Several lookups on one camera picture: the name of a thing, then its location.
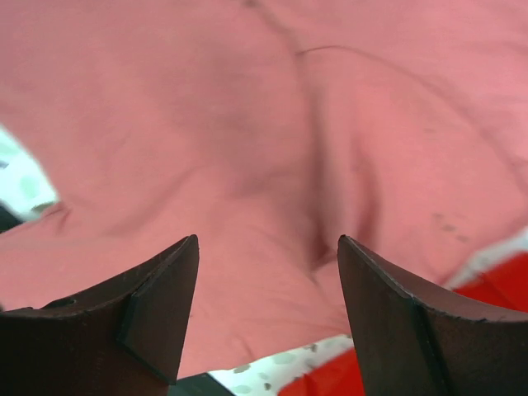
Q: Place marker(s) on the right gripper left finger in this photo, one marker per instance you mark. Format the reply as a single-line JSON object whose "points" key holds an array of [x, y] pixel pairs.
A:
{"points": [[103, 330]]}

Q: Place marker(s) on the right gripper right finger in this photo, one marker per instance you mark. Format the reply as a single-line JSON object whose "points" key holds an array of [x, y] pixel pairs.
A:
{"points": [[413, 337]]}

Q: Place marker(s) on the pink t shirt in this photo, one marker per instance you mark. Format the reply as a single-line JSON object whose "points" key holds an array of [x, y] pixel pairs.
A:
{"points": [[268, 129]]}

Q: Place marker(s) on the red plastic tray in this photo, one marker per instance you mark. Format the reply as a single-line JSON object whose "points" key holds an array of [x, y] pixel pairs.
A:
{"points": [[504, 285]]}

